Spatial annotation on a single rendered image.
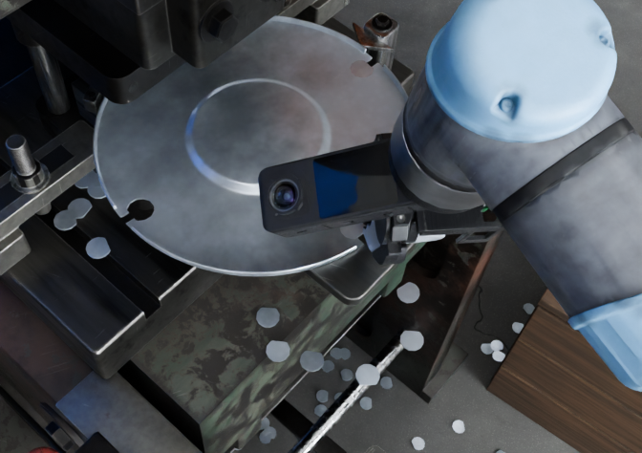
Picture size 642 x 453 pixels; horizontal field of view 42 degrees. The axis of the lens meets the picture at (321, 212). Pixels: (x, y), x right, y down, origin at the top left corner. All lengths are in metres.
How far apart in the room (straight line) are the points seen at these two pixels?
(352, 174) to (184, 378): 0.33
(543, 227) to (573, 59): 0.07
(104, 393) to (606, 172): 0.54
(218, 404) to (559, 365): 0.68
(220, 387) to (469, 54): 0.50
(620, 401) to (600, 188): 0.96
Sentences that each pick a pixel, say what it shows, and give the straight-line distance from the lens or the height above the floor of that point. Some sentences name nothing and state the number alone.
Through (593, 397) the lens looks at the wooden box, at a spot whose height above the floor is 0.19.
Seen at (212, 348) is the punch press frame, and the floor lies 0.64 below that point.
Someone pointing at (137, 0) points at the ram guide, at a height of 1.00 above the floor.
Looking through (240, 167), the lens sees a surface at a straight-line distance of 0.73.
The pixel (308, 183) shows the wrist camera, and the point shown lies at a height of 0.94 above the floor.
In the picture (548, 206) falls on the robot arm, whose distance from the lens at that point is 0.38.
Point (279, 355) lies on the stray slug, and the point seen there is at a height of 0.65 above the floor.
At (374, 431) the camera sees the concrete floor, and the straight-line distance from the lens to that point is 1.46.
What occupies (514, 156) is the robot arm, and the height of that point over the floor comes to 1.09.
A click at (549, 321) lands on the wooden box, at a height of 0.31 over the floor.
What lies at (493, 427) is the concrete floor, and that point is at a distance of 1.50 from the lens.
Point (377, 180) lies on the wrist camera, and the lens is 0.52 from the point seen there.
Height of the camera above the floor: 1.38
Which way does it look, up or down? 57 degrees down
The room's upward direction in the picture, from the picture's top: 6 degrees clockwise
